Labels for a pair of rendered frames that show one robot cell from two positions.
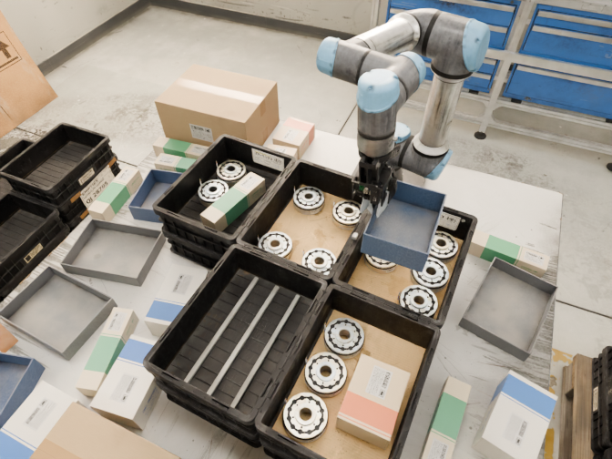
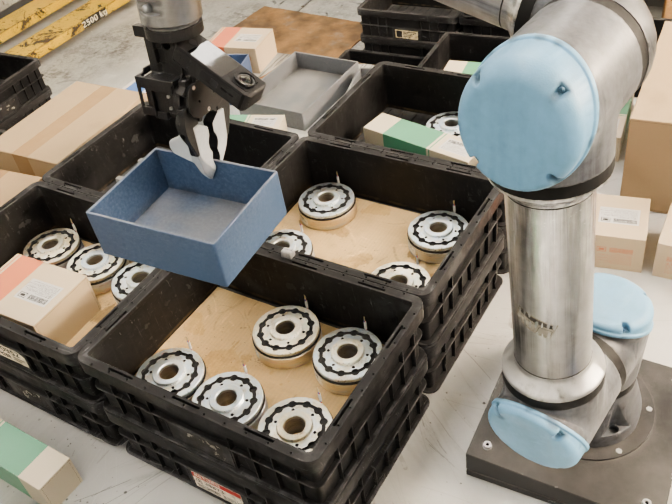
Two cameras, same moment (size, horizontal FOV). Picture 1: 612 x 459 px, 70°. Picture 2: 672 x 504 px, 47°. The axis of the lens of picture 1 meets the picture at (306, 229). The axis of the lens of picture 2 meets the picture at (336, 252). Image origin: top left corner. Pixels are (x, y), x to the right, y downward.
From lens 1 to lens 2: 1.45 m
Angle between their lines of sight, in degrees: 66
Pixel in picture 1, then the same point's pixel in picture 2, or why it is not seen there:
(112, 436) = (99, 121)
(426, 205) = (238, 256)
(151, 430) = not seen: hidden behind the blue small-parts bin
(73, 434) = (112, 101)
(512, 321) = not seen: outside the picture
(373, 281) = (241, 330)
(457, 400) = (26, 463)
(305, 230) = (369, 242)
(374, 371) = (55, 288)
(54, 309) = (307, 90)
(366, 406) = (14, 279)
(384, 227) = (209, 211)
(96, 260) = not seen: hidden behind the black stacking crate
